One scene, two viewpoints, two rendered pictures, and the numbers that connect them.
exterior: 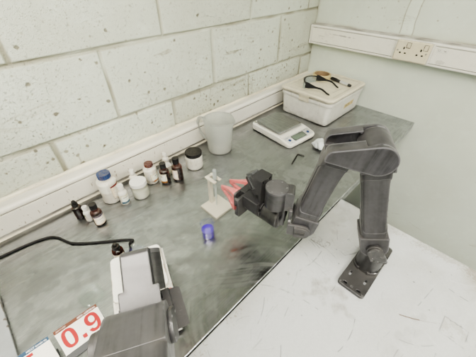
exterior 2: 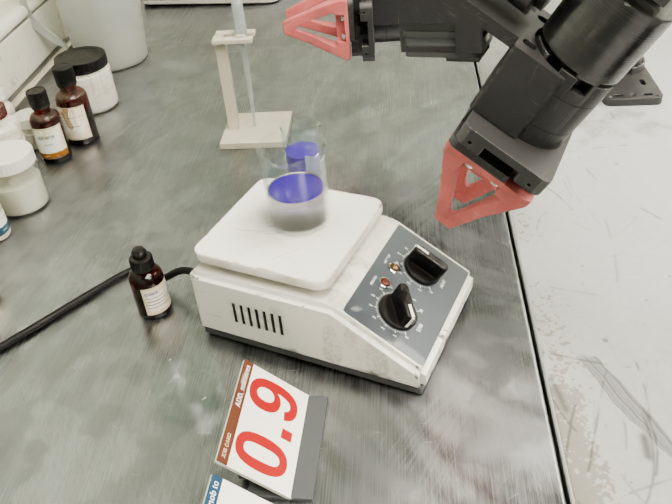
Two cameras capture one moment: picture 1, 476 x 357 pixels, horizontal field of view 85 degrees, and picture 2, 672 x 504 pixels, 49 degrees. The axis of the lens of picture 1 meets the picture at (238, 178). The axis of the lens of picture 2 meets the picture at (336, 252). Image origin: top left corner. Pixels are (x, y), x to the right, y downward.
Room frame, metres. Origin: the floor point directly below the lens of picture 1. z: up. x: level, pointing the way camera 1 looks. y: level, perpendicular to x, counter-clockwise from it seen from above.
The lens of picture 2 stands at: (-0.08, 0.51, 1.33)
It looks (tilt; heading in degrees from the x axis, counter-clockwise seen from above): 37 degrees down; 322
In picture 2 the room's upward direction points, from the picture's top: 5 degrees counter-clockwise
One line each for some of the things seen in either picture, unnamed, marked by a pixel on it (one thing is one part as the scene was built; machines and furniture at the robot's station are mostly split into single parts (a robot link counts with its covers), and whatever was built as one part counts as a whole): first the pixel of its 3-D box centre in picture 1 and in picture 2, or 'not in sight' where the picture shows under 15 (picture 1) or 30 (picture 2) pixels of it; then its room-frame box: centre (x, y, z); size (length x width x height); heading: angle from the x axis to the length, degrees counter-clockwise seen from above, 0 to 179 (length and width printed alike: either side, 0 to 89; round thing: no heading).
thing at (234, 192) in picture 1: (236, 191); (326, 20); (0.55, 0.01, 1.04); 0.09 x 0.07 x 0.07; 47
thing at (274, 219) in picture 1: (273, 212); not in sight; (0.46, -0.09, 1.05); 0.07 x 0.06 x 0.07; 47
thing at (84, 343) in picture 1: (83, 331); (275, 427); (0.22, 0.34, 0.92); 0.09 x 0.06 x 0.04; 133
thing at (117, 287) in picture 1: (138, 271); (291, 228); (0.33, 0.24, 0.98); 0.12 x 0.12 x 0.01; 24
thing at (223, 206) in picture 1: (216, 193); (250, 84); (0.62, 0.07, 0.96); 0.08 x 0.08 x 0.13; 46
